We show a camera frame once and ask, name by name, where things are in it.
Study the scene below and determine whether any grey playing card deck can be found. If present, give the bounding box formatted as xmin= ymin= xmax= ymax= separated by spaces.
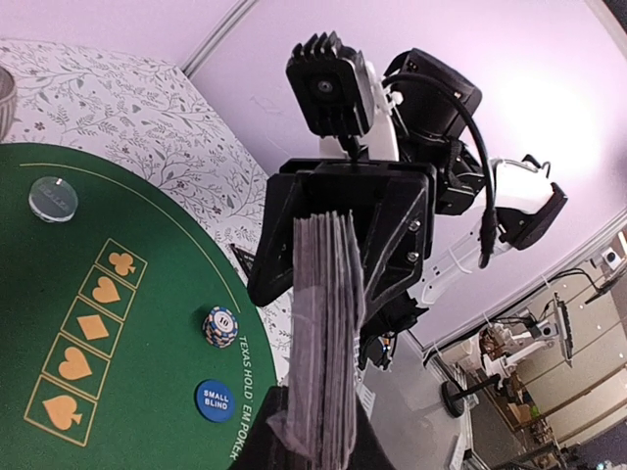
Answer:
xmin=266 ymin=211 xmax=365 ymax=469

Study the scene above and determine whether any striped grey ceramic cup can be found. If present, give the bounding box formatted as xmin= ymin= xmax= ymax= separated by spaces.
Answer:
xmin=0 ymin=67 xmax=18 ymax=141

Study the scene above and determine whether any floral white tablecloth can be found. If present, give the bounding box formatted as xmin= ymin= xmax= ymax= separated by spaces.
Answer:
xmin=1 ymin=39 xmax=291 ymax=384

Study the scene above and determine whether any clear acrylic dealer button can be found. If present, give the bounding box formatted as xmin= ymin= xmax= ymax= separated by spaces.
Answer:
xmin=27 ymin=176 xmax=78 ymax=223

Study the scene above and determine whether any blue small blind button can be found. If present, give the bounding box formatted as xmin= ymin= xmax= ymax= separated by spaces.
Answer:
xmin=195 ymin=379 xmax=235 ymax=423

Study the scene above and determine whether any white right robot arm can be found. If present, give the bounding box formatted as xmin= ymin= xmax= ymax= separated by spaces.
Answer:
xmin=247 ymin=34 xmax=567 ymax=339

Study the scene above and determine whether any blue poker chip stack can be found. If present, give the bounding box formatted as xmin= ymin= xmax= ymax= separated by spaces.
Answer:
xmin=202 ymin=306 xmax=239 ymax=349

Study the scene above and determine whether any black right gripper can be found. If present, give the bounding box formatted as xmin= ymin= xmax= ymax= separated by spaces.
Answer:
xmin=246 ymin=157 xmax=438 ymax=337

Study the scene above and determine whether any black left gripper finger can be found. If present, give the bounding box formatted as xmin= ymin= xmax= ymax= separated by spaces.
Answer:
xmin=234 ymin=386 xmax=392 ymax=470

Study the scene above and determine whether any round green poker mat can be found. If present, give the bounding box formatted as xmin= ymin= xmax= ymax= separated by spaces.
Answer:
xmin=1 ymin=144 xmax=276 ymax=469

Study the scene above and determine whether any black triangular all-in marker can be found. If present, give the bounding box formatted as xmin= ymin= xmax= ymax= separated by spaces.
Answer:
xmin=229 ymin=243 xmax=255 ymax=277

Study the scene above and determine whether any right aluminium frame post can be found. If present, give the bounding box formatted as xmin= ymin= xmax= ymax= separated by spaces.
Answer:
xmin=179 ymin=0 xmax=260 ymax=79

